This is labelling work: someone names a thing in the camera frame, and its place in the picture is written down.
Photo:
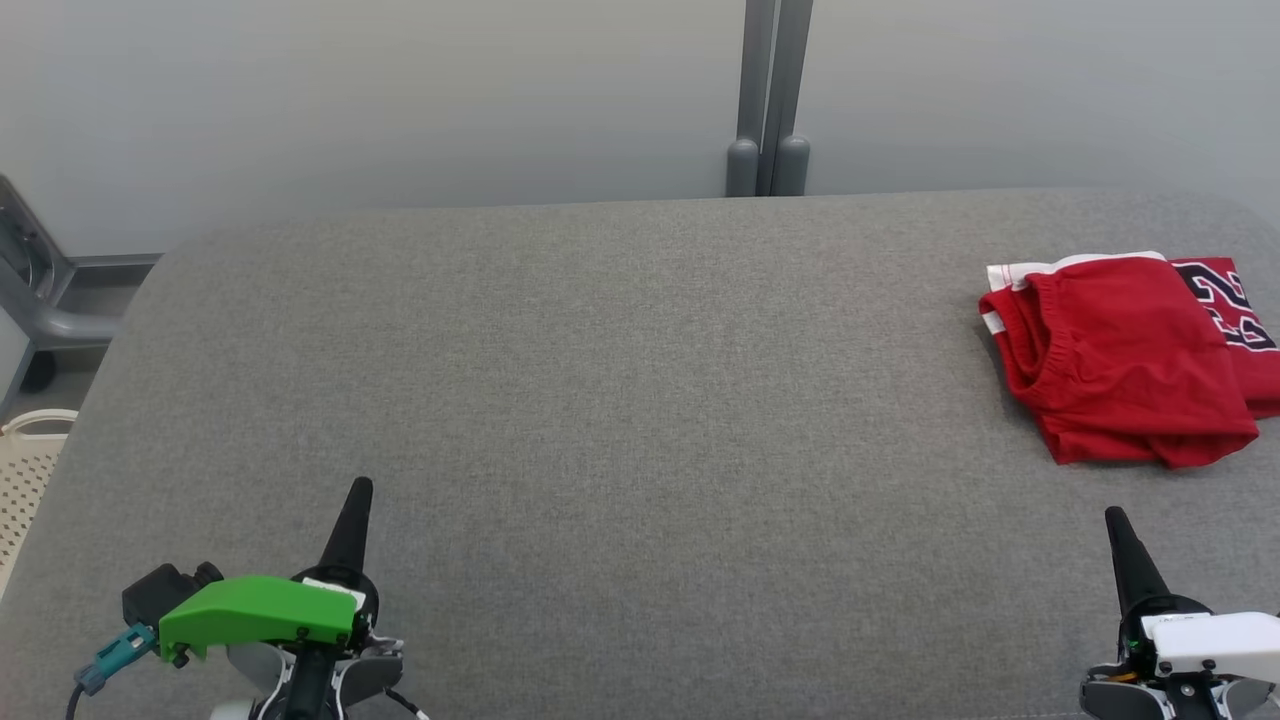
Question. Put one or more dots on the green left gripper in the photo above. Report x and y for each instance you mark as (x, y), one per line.
(260, 610)

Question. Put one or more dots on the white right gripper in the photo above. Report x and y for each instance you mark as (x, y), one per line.
(1220, 645)

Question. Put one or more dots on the red shorts with white stripe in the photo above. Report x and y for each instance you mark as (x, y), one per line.
(1120, 370)

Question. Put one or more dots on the red jersey with number 23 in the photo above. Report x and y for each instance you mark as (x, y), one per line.
(1262, 385)

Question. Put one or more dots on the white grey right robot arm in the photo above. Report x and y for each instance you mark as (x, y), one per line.
(1120, 695)

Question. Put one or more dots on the cream plastic laundry basket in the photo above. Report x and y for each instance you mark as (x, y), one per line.
(20, 480)

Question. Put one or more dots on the black caster wheel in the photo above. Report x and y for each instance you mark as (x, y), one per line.
(38, 372)

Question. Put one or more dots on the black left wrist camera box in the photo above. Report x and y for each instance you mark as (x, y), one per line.
(160, 595)

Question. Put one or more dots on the grey metal frame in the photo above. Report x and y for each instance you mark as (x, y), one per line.
(60, 322)

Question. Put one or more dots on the grey partition post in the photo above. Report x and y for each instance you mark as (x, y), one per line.
(792, 165)
(743, 165)

